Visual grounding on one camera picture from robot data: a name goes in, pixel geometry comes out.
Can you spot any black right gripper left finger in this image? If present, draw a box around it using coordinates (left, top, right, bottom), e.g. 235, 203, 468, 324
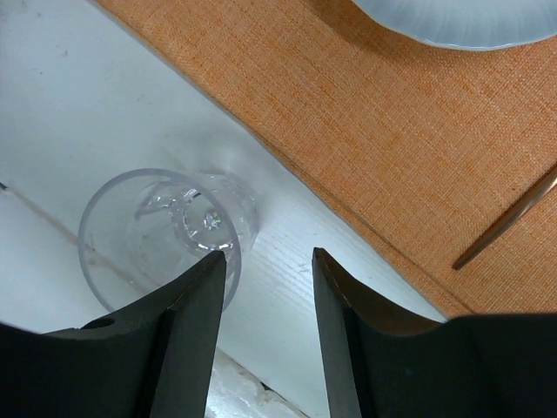
1, 252, 226, 417

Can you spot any clear plastic cup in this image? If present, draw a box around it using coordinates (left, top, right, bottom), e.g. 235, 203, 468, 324
77, 169, 258, 312

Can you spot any copper spoon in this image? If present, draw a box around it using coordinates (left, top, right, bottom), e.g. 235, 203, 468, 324
452, 165, 556, 271

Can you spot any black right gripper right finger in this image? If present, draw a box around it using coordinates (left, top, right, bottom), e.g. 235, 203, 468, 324
312, 248, 556, 417

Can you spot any white grey-rimmed plate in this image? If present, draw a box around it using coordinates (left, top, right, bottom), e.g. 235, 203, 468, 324
355, 0, 556, 51

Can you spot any orange cloth placemat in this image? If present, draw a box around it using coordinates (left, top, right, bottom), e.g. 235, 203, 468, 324
101, 1, 556, 316

